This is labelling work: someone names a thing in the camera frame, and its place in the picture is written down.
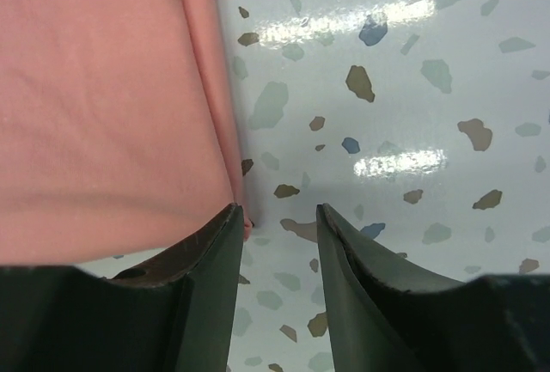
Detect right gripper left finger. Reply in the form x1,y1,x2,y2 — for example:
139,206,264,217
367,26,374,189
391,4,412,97
105,204,244,371

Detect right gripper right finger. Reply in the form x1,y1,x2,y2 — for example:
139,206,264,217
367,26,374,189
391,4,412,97
316,204,468,371

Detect salmon pink t shirt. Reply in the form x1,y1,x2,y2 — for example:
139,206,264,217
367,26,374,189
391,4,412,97
1,0,245,265

